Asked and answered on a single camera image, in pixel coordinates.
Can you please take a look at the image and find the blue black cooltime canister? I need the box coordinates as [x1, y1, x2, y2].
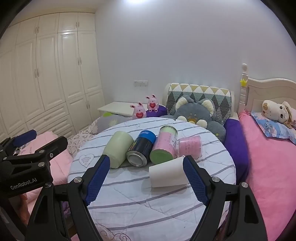
[126, 130, 157, 167]

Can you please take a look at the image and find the white paper cup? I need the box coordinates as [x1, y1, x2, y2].
[149, 156, 189, 188]

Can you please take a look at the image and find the pale green ceramic cup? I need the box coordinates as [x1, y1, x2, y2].
[103, 131, 133, 169]

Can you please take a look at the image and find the pink translucent plastic cup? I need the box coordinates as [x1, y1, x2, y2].
[178, 136, 202, 159]

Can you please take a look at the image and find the pink folded quilt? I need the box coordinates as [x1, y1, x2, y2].
[14, 131, 74, 216]

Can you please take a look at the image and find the pink bed blanket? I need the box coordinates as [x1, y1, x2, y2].
[239, 111, 295, 240]

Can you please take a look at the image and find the grey heart patterned pillow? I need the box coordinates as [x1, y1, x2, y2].
[67, 113, 132, 157]

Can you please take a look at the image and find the striped white quilted tablecloth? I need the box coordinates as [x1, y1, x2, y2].
[68, 118, 236, 240]

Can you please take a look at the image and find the white built-in wardrobe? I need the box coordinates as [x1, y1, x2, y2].
[1, 11, 105, 139]

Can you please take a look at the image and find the purple blanket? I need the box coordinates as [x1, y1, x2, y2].
[224, 118, 250, 184]

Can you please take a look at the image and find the blue cartoon pillow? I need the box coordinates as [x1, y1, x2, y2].
[251, 112, 295, 144]

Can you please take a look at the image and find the pink green clear canister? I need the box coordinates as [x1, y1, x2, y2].
[149, 126, 178, 165]

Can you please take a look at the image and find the white nightstand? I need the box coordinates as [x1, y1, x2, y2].
[98, 101, 137, 117]

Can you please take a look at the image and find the cream dog plush toy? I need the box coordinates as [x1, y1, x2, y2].
[262, 100, 296, 128]

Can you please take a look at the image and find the grey koala plush pillow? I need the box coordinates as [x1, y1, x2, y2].
[163, 95, 226, 143]

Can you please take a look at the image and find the front pink bunny plush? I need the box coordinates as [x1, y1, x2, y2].
[130, 102, 147, 120]

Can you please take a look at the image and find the pink bunny plush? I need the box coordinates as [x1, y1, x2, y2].
[130, 102, 147, 120]
[146, 94, 159, 113]

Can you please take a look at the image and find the triangle patterned cushion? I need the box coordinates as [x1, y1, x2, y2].
[163, 83, 234, 125]

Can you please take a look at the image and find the cream wooden bed headboard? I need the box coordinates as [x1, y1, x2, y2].
[237, 63, 296, 114]

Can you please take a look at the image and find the rear pink bunny plush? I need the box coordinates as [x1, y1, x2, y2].
[146, 94, 159, 113]

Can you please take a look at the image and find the yellow star sticker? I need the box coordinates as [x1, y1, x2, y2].
[240, 78, 247, 87]

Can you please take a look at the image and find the white wall socket panel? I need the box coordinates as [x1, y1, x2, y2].
[133, 80, 148, 87]

